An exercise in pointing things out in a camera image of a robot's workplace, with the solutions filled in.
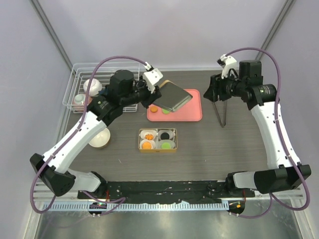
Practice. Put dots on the pink tray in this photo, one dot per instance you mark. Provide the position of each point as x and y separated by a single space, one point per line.
190 112

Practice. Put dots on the orange round cookie left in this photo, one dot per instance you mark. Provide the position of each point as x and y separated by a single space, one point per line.
153 109

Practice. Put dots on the black round cookie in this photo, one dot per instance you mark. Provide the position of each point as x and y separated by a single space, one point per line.
164 136

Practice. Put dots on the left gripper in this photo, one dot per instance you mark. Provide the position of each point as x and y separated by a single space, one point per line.
151 97

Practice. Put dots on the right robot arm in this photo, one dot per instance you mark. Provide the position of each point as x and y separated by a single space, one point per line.
247 84

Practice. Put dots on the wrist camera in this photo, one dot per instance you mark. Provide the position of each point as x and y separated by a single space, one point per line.
152 76
227 62

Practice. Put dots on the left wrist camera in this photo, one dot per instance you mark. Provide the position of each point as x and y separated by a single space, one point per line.
152 76

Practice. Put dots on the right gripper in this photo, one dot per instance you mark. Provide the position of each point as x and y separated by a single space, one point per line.
216 88

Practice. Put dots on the white bowl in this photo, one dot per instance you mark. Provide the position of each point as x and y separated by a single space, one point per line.
101 139

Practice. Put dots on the pink cup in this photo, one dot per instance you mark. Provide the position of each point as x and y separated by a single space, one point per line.
78 102

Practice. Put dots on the orange swirl cookie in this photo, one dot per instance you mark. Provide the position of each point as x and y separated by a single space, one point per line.
149 137

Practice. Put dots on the silver tin lid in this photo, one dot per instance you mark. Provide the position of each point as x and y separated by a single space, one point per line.
172 97

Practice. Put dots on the gold cookie tin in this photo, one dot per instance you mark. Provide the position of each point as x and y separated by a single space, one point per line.
156 142

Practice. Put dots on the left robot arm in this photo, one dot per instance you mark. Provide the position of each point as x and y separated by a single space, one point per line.
123 90

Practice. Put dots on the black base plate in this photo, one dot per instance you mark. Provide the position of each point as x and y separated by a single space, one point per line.
169 192

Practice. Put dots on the metal tongs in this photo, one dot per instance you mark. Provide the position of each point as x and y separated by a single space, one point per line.
221 118

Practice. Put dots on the large orange round cookie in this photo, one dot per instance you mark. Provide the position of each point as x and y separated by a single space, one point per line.
147 145

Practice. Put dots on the white wire dish rack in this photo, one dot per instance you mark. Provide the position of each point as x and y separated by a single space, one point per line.
81 72

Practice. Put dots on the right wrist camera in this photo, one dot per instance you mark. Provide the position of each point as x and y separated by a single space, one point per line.
227 62

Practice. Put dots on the green round cookie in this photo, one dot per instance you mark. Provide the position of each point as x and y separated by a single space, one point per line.
165 145
165 111

